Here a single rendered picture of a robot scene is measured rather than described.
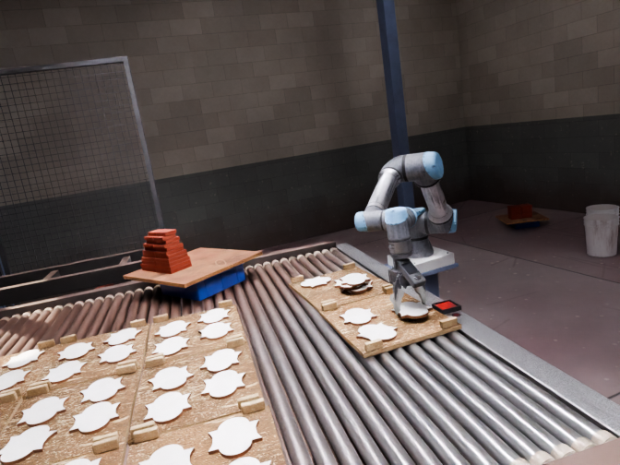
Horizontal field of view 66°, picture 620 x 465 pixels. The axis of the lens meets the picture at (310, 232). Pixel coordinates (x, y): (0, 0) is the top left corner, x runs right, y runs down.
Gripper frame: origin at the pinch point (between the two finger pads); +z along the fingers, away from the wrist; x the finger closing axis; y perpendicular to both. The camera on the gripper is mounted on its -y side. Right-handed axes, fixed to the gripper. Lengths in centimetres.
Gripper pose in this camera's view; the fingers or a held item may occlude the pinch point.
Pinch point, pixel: (411, 309)
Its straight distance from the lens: 170.4
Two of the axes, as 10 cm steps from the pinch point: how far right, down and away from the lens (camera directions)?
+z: 1.7, 9.7, 1.6
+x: -9.4, 2.0, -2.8
